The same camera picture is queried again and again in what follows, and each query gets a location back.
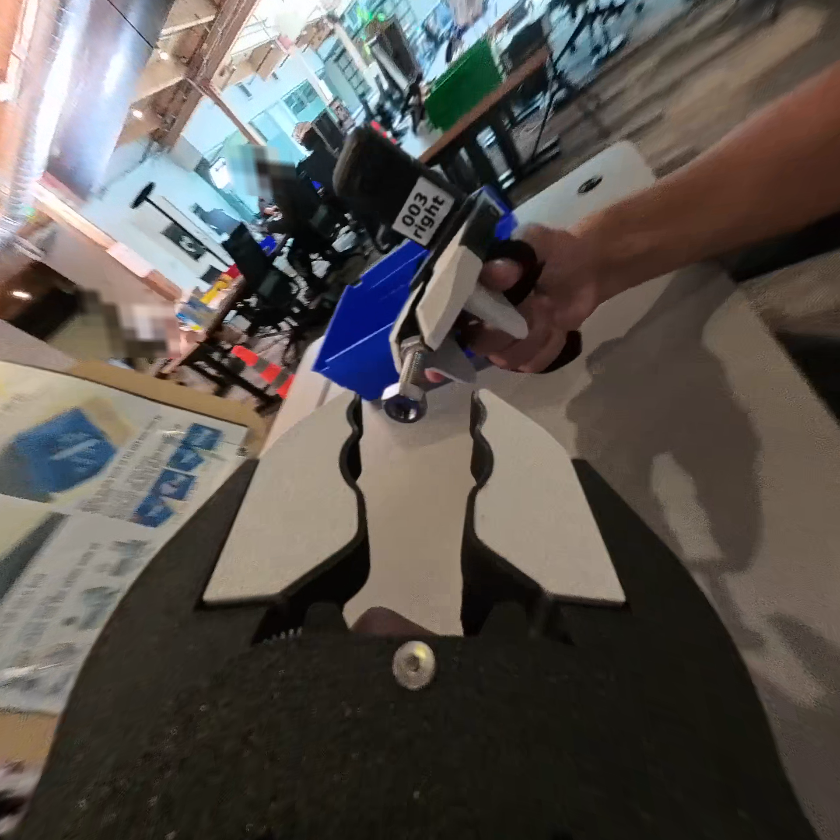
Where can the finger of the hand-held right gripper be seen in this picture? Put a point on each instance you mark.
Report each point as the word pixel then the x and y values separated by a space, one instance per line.
pixel 449 289
pixel 399 341

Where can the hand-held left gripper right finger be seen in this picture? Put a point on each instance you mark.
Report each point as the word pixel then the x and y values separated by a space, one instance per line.
pixel 544 518

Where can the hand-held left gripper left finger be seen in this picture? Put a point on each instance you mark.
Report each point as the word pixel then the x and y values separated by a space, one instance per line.
pixel 289 518

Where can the blue plastic bin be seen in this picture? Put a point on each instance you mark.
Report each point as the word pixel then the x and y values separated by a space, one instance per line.
pixel 361 328

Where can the steel hex bolt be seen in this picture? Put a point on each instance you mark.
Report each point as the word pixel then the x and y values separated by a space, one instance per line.
pixel 403 397

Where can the person's right forearm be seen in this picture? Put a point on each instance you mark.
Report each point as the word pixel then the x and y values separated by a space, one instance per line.
pixel 709 197

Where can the person's right hand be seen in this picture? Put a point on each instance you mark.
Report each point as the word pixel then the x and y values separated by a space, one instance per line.
pixel 564 289

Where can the green plastic bin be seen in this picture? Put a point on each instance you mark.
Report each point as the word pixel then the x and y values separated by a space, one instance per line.
pixel 466 85

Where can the orange traffic cone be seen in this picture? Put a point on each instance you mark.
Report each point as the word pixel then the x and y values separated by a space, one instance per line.
pixel 262 371

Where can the black office chair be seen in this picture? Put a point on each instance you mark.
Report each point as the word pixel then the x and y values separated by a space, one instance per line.
pixel 262 275

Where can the instruction sheet on stand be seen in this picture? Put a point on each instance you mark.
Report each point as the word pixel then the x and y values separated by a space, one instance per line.
pixel 197 400

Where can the wooden office desk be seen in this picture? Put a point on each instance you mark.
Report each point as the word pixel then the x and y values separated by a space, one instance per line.
pixel 499 92

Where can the round desk grommet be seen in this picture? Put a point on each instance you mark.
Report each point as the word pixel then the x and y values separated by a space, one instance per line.
pixel 589 184

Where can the printed instruction sheet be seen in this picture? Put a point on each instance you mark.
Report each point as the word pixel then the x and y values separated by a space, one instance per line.
pixel 98 492

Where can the silver ventilation duct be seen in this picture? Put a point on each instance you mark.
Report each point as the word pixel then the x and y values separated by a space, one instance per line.
pixel 98 85

